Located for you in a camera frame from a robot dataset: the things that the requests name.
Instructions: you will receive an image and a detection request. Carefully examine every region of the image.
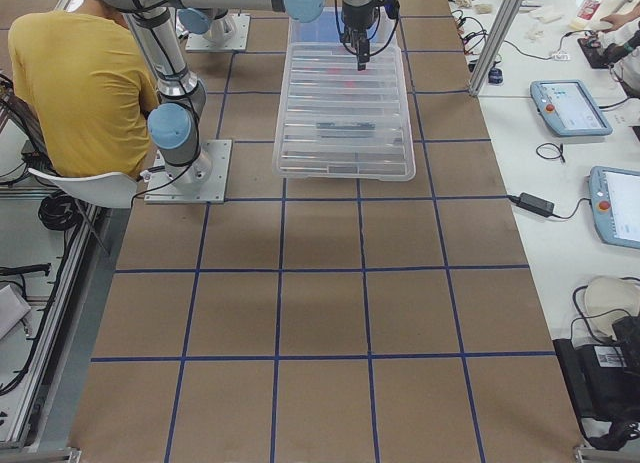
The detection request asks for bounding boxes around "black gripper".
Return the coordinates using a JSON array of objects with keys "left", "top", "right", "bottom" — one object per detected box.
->
[{"left": 342, "top": 0, "right": 376, "bottom": 71}]

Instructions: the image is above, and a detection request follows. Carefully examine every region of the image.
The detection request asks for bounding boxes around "clear plastic box lid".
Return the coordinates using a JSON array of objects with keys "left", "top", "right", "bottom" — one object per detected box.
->
[{"left": 273, "top": 42, "right": 416, "bottom": 181}]

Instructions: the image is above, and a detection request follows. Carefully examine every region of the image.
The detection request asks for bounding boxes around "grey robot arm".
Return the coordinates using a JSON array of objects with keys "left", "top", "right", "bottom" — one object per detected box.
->
[
  {"left": 103, "top": 0, "right": 325, "bottom": 203},
  {"left": 177, "top": 8, "right": 236, "bottom": 41}
]

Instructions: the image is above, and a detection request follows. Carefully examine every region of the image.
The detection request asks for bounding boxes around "blue plastic tray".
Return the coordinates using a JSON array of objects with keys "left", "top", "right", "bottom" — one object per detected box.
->
[{"left": 289, "top": 8, "right": 340, "bottom": 44}]

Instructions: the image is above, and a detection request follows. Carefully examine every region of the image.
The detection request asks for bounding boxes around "blue teach pendant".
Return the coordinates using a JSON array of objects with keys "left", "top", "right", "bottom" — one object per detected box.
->
[
  {"left": 529, "top": 80, "right": 612, "bottom": 137},
  {"left": 588, "top": 166, "right": 639, "bottom": 249}
]

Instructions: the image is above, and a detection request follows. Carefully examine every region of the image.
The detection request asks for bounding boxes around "black power adapter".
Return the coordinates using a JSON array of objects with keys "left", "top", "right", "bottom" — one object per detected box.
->
[{"left": 507, "top": 192, "right": 554, "bottom": 218}]

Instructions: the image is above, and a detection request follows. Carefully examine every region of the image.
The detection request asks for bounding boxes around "person in yellow shirt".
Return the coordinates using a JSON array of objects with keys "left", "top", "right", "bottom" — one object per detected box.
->
[{"left": 8, "top": 0, "right": 159, "bottom": 178}]

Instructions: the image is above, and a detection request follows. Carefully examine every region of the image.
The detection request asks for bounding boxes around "white chair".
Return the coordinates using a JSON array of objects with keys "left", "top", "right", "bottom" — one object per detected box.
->
[{"left": 27, "top": 166, "right": 142, "bottom": 258}]

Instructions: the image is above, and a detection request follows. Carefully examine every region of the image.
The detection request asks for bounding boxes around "black equipment case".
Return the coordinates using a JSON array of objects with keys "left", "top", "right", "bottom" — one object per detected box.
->
[{"left": 553, "top": 315, "right": 639, "bottom": 451}]

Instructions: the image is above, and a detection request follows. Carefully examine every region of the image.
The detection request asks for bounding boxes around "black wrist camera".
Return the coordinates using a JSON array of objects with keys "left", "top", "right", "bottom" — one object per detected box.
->
[{"left": 380, "top": 0, "right": 400, "bottom": 20}]

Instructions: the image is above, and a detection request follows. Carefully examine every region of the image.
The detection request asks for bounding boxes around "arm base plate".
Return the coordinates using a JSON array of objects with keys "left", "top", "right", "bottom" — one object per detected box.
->
[
  {"left": 183, "top": 10, "right": 250, "bottom": 53},
  {"left": 143, "top": 139, "right": 232, "bottom": 204}
]

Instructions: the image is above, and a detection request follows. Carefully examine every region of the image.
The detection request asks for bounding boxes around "aluminium frame post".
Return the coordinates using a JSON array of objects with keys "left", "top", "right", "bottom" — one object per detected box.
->
[{"left": 469, "top": 0, "right": 523, "bottom": 97}]

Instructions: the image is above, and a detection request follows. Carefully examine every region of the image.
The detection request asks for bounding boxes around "coiled black cable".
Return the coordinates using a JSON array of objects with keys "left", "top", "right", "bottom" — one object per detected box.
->
[{"left": 536, "top": 141, "right": 567, "bottom": 164}]

